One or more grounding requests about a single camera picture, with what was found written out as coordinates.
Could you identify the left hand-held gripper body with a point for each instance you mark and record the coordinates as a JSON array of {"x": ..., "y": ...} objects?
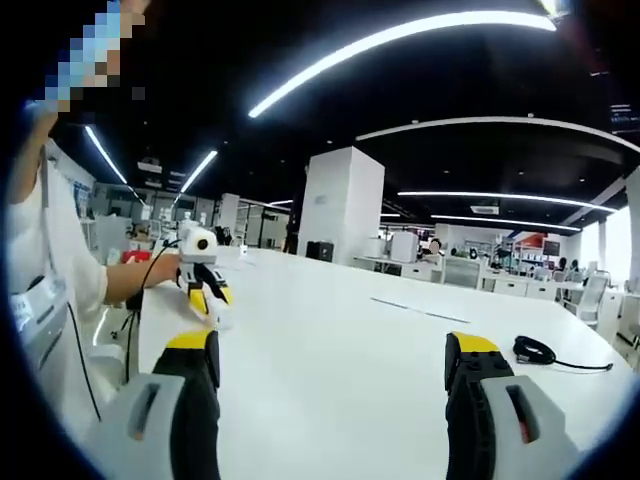
[{"x": 195, "y": 255}]

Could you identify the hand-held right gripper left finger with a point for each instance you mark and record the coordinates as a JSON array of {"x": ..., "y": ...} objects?
[{"x": 190, "y": 425}]

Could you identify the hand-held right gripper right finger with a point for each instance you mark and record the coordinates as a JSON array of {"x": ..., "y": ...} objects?
[{"x": 470, "y": 425}]

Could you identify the small white desk gadget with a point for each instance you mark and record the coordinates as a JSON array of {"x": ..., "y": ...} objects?
[{"x": 243, "y": 251}]

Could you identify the white desk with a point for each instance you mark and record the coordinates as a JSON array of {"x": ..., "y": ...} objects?
[{"x": 325, "y": 360}]

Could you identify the red object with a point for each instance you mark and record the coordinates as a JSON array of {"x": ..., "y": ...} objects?
[{"x": 135, "y": 257}]

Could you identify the straight ceiling light strip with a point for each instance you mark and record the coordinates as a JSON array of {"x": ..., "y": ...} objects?
[
  {"x": 200, "y": 170},
  {"x": 105, "y": 155}
]

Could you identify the black cube box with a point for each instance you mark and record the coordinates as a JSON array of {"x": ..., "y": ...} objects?
[{"x": 320, "y": 250}]

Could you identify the row of white office desks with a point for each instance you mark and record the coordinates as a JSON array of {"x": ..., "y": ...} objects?
[{"x": 500, "y": 285}]

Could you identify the white chest-worn device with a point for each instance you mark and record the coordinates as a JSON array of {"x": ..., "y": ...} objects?
[{"x": 45, "y": 320}]

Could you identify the office chair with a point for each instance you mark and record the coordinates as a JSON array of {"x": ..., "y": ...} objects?
[{"x": 595, "y": 295}]

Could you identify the white boxy machine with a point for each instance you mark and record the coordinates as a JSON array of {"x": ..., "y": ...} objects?
[{"x": 404, "y": 247}]

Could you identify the long ceiling light strip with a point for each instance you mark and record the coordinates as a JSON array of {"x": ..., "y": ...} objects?
[
  {"x": 505, "y": 221},
  {"x": 505, "y": 197}
]

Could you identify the ceiling air vent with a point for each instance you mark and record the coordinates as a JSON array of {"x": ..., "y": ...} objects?
[{"x": 484, "y": 209}]

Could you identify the curved ceiling light strip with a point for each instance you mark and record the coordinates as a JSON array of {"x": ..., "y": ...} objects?
[{"x": 400, "y": 37}]

